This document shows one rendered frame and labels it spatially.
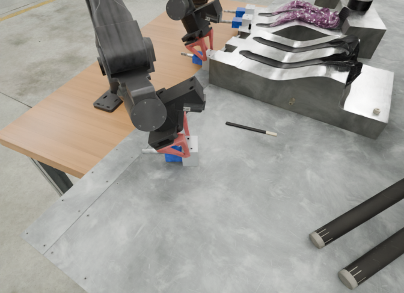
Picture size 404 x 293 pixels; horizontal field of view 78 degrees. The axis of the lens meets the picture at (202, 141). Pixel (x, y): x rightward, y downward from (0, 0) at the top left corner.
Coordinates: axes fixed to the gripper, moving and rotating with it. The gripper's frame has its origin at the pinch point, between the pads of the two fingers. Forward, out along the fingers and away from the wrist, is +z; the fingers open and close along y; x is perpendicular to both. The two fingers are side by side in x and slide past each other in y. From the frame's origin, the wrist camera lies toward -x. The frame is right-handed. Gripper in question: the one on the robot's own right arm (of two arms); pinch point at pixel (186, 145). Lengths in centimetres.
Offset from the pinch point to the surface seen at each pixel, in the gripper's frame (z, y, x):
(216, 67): 2.4, 29.8, -8.5
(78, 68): 20, 173, 138
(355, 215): 15.2, -17.7, -27.8
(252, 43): 6.2, 40.2, -20.2
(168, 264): 2.6, -24.2, 4.6
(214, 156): 7.3, 0.6, -3.8
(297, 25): 15, 53, -36
